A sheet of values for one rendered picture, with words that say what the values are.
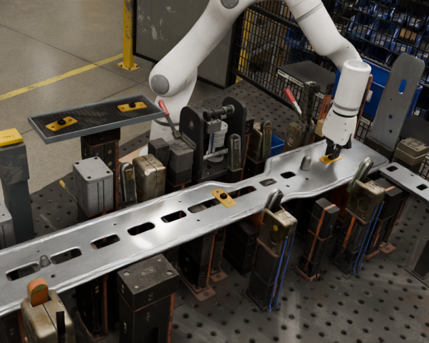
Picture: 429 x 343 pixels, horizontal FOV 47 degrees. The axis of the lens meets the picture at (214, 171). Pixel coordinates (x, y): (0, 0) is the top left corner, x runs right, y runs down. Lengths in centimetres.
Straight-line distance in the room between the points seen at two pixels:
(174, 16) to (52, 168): 170
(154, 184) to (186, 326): 42
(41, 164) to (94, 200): 205
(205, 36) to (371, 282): 98
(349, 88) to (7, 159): 100
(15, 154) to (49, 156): 204
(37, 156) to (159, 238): 225
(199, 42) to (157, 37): 279
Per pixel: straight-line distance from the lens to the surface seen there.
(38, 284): 105
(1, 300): 118
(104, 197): 135
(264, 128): 165
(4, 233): 130
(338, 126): 164
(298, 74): 228
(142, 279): 115
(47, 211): 186
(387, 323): 166
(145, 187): 141
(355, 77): 156
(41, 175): 327
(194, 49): 167
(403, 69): 182
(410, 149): 183
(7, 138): 139
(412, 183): 174
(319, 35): 154
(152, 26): 444
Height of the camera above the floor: 187
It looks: 34 degrees down
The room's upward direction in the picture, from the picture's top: 8 degrees clockwise
